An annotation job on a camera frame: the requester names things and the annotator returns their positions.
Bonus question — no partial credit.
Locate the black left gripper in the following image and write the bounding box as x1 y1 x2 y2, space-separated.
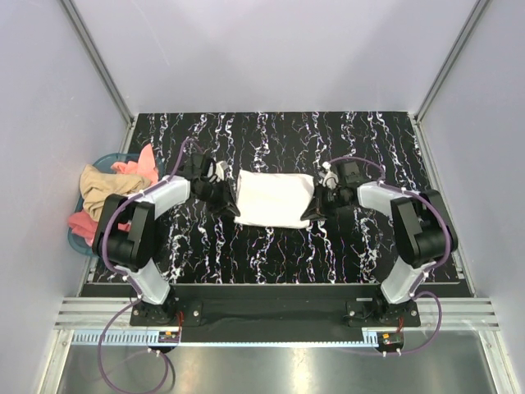
194 177 240 218

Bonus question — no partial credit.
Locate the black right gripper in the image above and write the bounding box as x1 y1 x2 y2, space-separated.
301 183 347 222

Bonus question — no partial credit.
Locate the cream and green t-shirt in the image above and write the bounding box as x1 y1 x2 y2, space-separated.
235 170 314 229

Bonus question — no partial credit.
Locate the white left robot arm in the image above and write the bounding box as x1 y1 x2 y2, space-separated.
92 153 240 325

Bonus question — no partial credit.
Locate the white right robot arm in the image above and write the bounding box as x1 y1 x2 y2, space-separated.
301 156 458 326

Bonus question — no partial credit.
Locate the beige t-shirt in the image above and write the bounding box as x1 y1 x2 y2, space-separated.
80 165 150 222

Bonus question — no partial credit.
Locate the pink t-shirt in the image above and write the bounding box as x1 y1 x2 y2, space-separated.
67 144 161 246

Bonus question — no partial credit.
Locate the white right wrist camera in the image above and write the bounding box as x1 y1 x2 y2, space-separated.
321 162 339 190

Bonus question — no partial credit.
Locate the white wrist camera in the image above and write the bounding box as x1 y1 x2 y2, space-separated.
321 162 339 190
208 161 229 183

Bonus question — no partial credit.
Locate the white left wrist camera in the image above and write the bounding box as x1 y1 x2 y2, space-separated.
208 161 229 183

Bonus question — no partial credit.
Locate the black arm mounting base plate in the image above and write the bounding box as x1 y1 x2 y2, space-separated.
77 281 472 337

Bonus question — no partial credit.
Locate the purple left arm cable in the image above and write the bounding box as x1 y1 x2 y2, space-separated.
98 137 202 391

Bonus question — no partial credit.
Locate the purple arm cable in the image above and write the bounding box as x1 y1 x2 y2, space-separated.
98 137 202 391
327 156 450 356

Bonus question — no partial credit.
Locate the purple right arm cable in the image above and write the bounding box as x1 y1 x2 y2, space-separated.
327 156 450 356

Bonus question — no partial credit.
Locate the grey slotted cable duct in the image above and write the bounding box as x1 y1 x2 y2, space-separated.
72 329 378 348

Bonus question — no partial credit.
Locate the left aluminium frame post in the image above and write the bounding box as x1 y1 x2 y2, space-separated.
57 0 136 124

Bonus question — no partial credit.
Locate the aluminium frame post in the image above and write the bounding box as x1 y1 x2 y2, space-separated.
413 0 493 122
57 0 136 124

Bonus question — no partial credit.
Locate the right aluminium frame post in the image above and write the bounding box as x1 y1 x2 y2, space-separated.
413 0 493 122

